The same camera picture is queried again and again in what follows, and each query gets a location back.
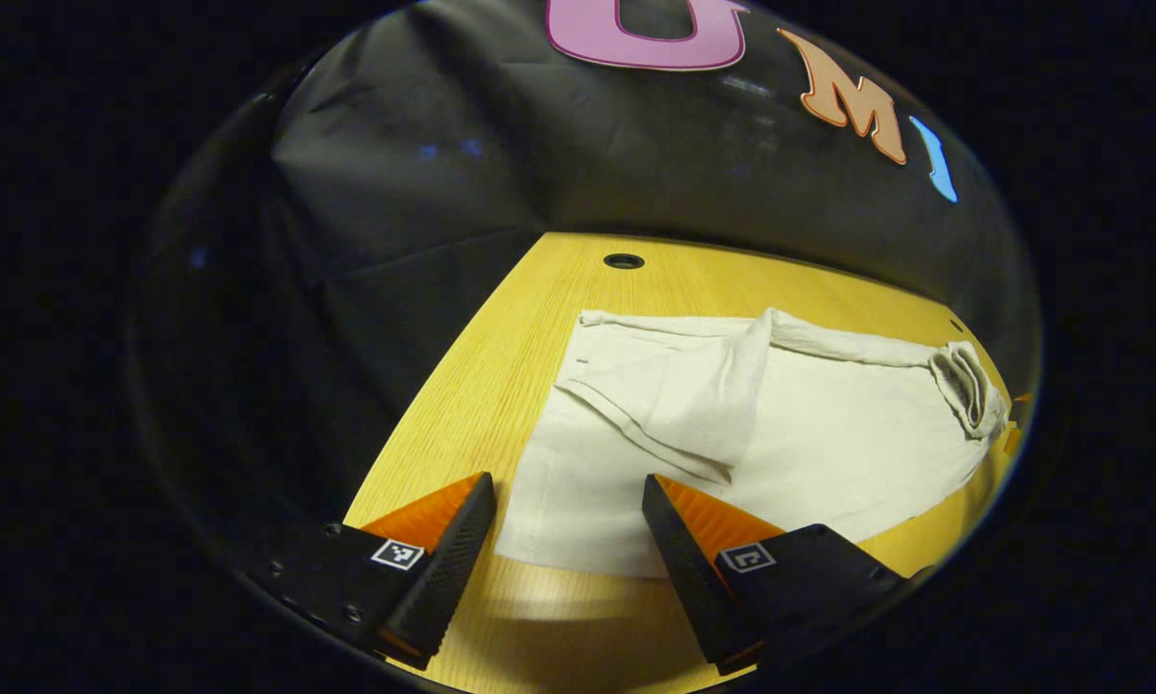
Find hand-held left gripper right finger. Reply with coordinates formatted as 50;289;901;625
642;474;911;676

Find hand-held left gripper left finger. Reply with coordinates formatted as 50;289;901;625
250;472;497;671

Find white jeans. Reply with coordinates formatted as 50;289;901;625
496;308;1010;579

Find black backdrop cloth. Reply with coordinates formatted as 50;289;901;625
129;0;1041;541

